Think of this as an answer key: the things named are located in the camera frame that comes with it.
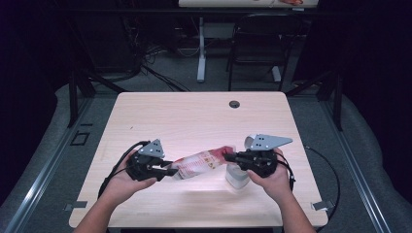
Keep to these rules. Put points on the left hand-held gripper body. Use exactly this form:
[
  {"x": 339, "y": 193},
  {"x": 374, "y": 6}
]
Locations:
[{"x": 144, "y": 168}]

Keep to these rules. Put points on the orange object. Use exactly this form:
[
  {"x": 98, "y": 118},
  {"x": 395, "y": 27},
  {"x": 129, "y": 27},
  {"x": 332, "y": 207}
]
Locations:
[{"x": 291, "y": 2}]

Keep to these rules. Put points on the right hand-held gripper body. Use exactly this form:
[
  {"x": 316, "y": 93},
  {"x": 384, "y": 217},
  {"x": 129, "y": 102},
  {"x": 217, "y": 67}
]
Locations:
[{"x": 260, "y": 161}]

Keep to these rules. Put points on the person's right hand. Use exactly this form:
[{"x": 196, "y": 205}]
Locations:
[{"x": 277, "y": 184}]

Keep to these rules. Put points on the black table grommet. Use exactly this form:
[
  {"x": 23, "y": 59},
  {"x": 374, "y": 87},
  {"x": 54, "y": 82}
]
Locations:
[{"x": 234, "y": 104}]

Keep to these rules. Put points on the white lidded container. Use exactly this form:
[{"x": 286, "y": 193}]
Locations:
[{"x": 236, "y": 178}]

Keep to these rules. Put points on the black metal stand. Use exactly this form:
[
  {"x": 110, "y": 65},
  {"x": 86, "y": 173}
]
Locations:
[
  {"x": 337, "y": 103},
  {"x": 73, "y": 97}
]

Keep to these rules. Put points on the grey metal floor rail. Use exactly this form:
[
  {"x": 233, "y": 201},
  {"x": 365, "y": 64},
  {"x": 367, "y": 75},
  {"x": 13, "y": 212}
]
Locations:
[
  {"x": 353, "y": 168},
  {"x": 48, "y": 168}
]

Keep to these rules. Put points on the black floor socket frame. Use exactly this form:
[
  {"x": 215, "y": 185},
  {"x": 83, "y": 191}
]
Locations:
[{"x": 74, "y": 139}]

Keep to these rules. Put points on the white-legged desk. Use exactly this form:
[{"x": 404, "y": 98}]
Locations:
[{"x": 201, "y": 64}]

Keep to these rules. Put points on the red and white spouted pouch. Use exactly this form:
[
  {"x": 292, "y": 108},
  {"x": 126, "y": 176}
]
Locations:
[{"x": 200, "y": 163}]

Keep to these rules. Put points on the person's left hand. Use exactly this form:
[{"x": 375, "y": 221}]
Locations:
[{"x": 124, "y": 186}]

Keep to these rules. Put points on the black folding chair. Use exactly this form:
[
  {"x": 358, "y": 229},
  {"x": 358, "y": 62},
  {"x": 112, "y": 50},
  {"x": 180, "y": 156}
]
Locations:
[{"x": 264, "y": 45}]

